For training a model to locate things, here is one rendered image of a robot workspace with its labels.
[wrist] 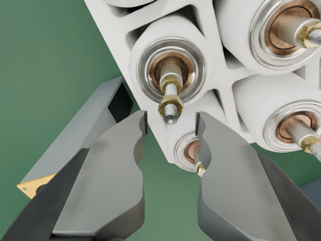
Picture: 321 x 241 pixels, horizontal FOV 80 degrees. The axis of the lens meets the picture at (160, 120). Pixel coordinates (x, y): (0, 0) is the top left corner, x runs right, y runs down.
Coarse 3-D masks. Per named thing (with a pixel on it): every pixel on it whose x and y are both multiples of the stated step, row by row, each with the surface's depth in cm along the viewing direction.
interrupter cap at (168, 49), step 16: (160, 48) 19; (176, 48) 19; (192, 48) 19; (144, 64) 20; (160, 64) 20; (176, 64) 20; (192, 64) 20; (144, 80) 21; (192, 80) 21; (160, 96) 22; (192, 96) 22
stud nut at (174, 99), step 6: (168, 96) 14; (174, 96) 14; (162, 102) 14; (168, 102) 14; (174, 102) 14; (180, 102) 14; (162, 108) 14; (180, 108) 14; (162, 114) 14; (180, 114) 14
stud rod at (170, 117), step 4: (172, 84) 17; (168, 88) 16; (172, 88) 16; (176, 88) 17; (168, 92) 16; (172, 92) 16; (176, 92) 16; (168, 104) 14; (172, 104) 14; (164, 108) 14; (168, 108) 13; (172, 108) 13; (176, 108) 14; (164, 112) 13; (168, 112) 13; (172, 112) 13; (176, 112) 13; (164, 116) 13; (168, 116) 13; (172, 116) 13; (176, 116) 13; (164, 120) 13; (168, 120) 13; (172, 120) 13; (176, 120) 13; (168, 124) 13; (172, 124) 13
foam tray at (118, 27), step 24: (96, 0) 24; (168, 0) 23; (192, 0) 23; (96, 24) 25; (120, 24) 25; (144, 24) 25; (216, 24) 24; (120, 48) 27; (216, 48) 26; (216, 72) 28; (240, 72) 28; (312, 72) 27; (216, 96) 39; (240, 120) 36
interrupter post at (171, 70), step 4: (168, 64) 20; (172, 64) 20; (164, 68) 20; (168, 68) 19; (172, 68) 19; (176, 68) 19; (164, 72) 18; (168, 72) 18; (172, 72) 18; (176, 72) 18; (180, 72) 19; (160, 76) 19; (164, 76) 18; (168, 76) 18; (172, 76) 18; (176, 76) 18; (180, 76) 18; (160, 80) 18; (180, 80) 18; (160, 84) 18
